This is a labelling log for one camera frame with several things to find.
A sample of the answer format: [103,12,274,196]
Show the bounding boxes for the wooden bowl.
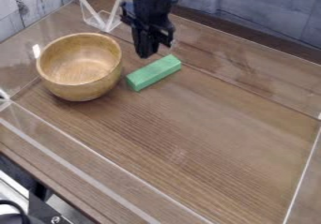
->
[36,33,123,102]

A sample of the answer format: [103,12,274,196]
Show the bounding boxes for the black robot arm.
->
[120,0,178,59]

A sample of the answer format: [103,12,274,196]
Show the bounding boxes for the black metal clamp bracket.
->
[28,191,75,224]

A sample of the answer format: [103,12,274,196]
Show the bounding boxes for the green rectangular block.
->
[126,54,182,92]

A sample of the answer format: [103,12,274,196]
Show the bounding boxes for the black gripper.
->
[120,0,175,59]

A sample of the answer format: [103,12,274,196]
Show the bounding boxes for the black cable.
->
[0,199,31,224]

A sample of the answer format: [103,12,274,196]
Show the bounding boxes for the clear acrylic enclosure wall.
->
[0,85,318,224]

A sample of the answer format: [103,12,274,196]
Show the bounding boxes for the clear acrylic corner bracket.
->
[79,0,123,33]

